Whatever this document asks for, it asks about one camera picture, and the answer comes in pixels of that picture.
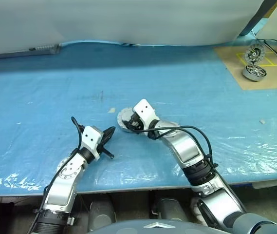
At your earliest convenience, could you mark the blue plastic table cover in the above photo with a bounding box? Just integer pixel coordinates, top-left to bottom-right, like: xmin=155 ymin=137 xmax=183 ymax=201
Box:
xmin=0 ymin=39 xmax=277 ymax=197

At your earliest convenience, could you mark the blue-grey slanted post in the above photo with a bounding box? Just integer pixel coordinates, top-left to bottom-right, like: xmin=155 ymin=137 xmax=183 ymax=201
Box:
xmin=239 ymin=0 xmax=277 ymax=37

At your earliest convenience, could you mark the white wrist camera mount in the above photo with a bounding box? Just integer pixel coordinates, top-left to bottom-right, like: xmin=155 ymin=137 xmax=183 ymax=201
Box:
xmin=79 ymin=125 xmax=104 ymax=162
xmin=132 ymin=98 xmax=160 ymax=130

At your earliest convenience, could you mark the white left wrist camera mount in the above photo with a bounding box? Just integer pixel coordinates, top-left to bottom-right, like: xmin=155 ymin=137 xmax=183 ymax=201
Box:
xmin=79 ymin=125 xmax=104 ymax=162

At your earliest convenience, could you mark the grey rounded shape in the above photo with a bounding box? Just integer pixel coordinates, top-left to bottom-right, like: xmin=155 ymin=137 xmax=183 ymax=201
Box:
xmin=89 ymin=200 xmax=116 ymax=232
xmin=155 ymin=197 xmax=187 ymax=220

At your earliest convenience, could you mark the grey motor housing with lid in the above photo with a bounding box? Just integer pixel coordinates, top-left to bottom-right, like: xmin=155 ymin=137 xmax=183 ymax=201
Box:
xmin=116 ymin=107 xmax=144 ymax=135

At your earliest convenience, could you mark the white backdrop sheet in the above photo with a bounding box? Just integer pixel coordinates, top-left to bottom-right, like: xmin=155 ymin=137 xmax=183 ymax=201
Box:
xmin=0 ymin=0 xmax=267 ymax=61

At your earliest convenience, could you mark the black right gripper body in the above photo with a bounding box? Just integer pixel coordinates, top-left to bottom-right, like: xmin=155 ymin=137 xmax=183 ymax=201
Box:
xmin=124 ymin=111 xmax=146 ymax=132

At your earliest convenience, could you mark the brown cardboard sheet yellow tape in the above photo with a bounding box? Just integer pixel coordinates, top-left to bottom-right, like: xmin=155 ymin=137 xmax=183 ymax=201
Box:
xmin=213 ymin=43 xmax=277 ymax=91

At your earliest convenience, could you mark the grey robot torso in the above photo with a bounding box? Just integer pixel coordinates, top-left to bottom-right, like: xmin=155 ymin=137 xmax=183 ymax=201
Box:
xmin=87 ymin=217 xmax=229 ymax=234

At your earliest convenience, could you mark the black cable over cardboard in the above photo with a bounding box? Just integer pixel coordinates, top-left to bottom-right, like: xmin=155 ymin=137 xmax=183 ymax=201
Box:
xmin=257 ymin=38 xmax=277 ymax=74

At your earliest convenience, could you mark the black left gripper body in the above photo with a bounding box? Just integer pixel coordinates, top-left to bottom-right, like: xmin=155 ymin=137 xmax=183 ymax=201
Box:
xmin=96 ymin=136 xmax=116 ymax=160

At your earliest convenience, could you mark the grey power strip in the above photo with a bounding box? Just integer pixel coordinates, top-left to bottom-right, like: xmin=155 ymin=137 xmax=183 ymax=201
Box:
xmin=28 ymin=43 xmax=62 ymax=55

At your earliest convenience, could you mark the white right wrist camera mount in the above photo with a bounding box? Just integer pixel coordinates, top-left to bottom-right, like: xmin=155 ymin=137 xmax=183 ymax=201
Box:
xmin=132 ymin=98 xmax=160 ymax=130

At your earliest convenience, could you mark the silver motor housing open lid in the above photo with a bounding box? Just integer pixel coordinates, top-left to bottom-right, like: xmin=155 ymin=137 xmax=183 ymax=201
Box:
xmin=242 ymin=43 xmax=267 ymax=83

